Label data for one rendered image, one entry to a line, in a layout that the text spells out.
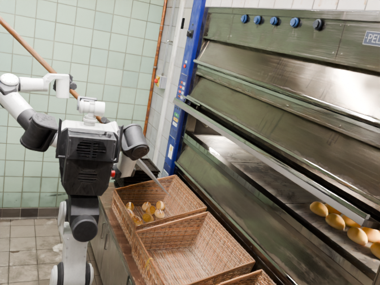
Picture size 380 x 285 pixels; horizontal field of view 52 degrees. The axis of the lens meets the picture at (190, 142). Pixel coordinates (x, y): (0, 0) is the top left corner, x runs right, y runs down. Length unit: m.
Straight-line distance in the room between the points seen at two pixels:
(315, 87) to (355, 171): 0.42
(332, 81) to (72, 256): 1.46
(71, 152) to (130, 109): 2.08
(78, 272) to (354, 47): 1.62
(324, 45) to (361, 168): 0.57
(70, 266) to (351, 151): 1.40
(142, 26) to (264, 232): 2.26
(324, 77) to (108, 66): 2.25
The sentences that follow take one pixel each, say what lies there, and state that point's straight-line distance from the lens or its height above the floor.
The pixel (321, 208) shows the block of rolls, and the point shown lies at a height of 1.22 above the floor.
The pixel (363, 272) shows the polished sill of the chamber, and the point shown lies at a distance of 1.63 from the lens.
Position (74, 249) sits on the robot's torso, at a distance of 2.05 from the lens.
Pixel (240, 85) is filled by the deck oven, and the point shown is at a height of 1.66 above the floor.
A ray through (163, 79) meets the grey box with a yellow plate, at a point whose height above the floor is 1.49.
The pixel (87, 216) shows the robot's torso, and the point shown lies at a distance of 1.82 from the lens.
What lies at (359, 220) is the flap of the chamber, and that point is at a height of 1.41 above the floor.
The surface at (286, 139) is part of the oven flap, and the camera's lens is 1.89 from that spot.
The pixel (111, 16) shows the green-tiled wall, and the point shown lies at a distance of 3.56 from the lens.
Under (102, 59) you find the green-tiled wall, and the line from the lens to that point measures 3.57.
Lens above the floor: 1.89
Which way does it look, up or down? 15 degrees down
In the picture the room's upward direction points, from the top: 11 degrees clockwise
